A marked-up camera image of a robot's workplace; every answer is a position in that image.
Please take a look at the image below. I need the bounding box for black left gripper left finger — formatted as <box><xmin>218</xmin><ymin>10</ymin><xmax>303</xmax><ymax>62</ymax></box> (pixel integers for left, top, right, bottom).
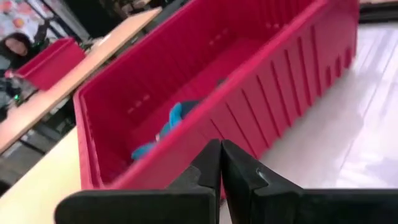
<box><xmin>54</xmin><ymin>139</ymin><xmax>222</xmax><ymax>224</ymax></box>

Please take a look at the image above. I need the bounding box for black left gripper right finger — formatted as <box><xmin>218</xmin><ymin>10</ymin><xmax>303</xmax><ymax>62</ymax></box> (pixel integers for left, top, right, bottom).
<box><xmin>221</xmin><ymin>139</ymin><xmax>398</xmax><ymax>224</ymax></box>

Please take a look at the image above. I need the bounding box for teal garment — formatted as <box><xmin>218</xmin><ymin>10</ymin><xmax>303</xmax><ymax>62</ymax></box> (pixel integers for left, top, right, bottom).
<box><xmin>131</xmin><ymin>101</ymin><xmax>184</xmax><ymax>161</ymax></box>

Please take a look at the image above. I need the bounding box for red plastic laundry bin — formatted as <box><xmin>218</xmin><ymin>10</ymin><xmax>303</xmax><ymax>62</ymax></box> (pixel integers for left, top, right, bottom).
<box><xmin>73</xmin><ymin>0</ymin><xmax>361</xmax><ymax>200</ymax></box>

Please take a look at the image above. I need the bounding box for red plastic storage bin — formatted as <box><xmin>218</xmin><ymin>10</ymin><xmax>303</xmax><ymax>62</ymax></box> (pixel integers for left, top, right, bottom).
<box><xmin>14</xmin><ymin>37</ymin><xmax>86</xmax><ymax>91</ymax></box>

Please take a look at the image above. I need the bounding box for light brown wooden desk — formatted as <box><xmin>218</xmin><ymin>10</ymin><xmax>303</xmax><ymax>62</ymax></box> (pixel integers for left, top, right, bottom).
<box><xmin>0</xmin><ymin>126</ymin><xmax>82</xmax><ymax>224</ymax></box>
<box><xmin>0</xmin><ymin>6</ymin><xmax>163</xmax><ymax>154</ymax></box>

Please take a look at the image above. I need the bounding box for person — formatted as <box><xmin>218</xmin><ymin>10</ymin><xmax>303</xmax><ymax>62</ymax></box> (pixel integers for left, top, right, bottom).
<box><xmin>0</xmin><ymin>32</ymin><xmax>50</xmax><ymax>74</ymax></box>

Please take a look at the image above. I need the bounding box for black aluminium table frame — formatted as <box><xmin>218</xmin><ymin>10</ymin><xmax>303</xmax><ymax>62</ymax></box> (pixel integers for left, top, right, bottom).
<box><xmin>359</xmin><ymin>2</ymin><xmax>398</xmax><ymax>24</ymax></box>

